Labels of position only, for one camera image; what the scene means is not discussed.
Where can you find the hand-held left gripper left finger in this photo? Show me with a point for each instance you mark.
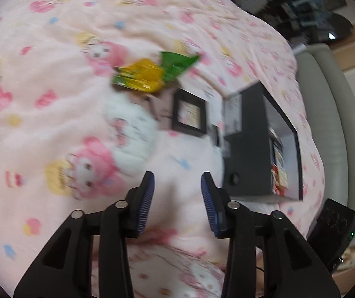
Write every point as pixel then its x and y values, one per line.
pixel 146 201

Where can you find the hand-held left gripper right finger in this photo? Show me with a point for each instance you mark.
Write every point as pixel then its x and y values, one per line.
pixel 210 201

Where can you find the black cardboard box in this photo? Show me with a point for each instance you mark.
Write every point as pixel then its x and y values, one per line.
pixel 249 149

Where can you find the orange red packet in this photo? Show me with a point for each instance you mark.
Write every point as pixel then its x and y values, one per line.
pixel 280 173

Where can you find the small black box frame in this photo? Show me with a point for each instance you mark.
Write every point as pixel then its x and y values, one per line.
pixel 190 115

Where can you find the pale printed fabric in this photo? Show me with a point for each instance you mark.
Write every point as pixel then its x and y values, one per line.
pixel 351 257

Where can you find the pink printed blanket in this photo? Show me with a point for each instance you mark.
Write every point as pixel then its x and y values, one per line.
pixel 40 130

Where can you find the yellow snack packet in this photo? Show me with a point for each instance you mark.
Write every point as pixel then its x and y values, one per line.
pixel 143 73

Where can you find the cluttered storage shelf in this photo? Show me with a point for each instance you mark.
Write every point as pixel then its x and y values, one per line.
pixel 289 3

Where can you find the grey padded bed frame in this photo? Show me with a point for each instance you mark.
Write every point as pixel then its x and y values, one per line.
pixel 323 124

